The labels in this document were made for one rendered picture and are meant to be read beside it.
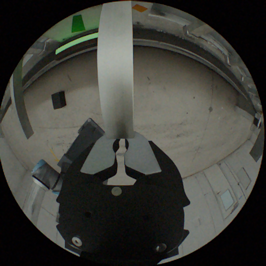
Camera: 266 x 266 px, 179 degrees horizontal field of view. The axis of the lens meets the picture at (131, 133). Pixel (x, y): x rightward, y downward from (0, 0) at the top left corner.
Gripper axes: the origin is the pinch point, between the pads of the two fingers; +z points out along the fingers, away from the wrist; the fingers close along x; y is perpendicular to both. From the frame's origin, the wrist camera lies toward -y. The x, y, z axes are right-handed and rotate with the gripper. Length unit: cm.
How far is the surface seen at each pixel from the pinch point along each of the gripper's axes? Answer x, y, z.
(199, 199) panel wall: 186, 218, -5
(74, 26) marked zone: -12.1, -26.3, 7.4
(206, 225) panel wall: 181, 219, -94
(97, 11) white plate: -5.2, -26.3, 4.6
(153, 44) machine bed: 24, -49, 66
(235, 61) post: 44, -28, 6
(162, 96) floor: 40, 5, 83
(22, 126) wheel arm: -23.6, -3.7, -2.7
